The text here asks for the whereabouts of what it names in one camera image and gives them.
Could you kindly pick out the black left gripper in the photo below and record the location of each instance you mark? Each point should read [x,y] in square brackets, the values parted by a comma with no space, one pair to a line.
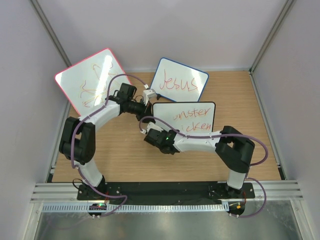
[146,111]

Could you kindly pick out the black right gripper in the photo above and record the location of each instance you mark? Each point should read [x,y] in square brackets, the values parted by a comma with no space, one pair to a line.
[166,133]

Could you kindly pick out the black framed whiteboard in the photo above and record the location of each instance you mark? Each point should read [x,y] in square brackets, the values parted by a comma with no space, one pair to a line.
[187,117]

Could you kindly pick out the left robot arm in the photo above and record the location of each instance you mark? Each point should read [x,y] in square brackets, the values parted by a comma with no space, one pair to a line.
[78,140]

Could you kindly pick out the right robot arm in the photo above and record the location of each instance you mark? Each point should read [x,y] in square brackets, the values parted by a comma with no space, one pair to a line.
[233,148]

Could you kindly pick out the blue framed whiteboard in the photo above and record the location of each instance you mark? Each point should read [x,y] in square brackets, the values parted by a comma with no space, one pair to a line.
[178,82]

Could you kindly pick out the pink framed whiteboard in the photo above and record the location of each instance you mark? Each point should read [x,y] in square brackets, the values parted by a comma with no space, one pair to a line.
[86,83]

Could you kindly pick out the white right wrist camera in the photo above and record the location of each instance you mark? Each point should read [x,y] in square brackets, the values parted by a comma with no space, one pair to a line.
[151,126]

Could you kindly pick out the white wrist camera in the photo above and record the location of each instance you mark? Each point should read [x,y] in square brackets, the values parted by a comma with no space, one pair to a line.
[151,126]
[148,94]

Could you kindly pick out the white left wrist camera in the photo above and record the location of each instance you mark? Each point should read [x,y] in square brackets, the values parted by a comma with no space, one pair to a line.
[148,94]

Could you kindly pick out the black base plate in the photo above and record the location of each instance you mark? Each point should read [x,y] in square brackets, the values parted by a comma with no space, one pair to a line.
[215,190]

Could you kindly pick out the slotted cable duct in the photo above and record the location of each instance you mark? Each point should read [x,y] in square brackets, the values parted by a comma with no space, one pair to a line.
[90,207]

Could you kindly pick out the aluminium frame rail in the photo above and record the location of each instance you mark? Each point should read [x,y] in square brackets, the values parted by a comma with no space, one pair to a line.
[54,193]

